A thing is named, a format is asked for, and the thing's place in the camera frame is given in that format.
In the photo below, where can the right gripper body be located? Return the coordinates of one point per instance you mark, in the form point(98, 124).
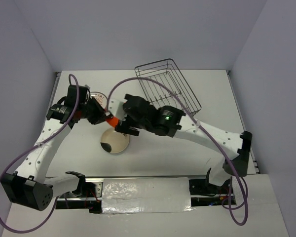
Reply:
point(146, 124)

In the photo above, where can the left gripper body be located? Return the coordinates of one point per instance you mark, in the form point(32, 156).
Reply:
point(93, 112)

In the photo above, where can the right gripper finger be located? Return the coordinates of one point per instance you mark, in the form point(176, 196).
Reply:
point(129, 122)
point(127, 130)

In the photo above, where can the cream plate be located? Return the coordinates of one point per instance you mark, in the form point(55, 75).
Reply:
point(114, 142)

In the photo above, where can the red patterned white plate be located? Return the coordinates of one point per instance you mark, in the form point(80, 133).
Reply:
point(100, 97)

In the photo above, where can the wire dish rack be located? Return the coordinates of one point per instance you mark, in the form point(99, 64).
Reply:
point(167, 73)

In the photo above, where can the orange plate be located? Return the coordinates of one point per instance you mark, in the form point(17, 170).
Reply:
point(113, 122)

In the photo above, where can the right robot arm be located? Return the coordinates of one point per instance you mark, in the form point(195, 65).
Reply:
point(176, 123)

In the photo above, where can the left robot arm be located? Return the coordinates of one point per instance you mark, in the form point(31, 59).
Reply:
point(28, 185)

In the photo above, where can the silver foil sheet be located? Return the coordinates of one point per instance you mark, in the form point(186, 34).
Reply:
point(147, 195)

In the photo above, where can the black mounting rail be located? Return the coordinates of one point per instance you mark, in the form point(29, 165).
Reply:
point(201, 193)

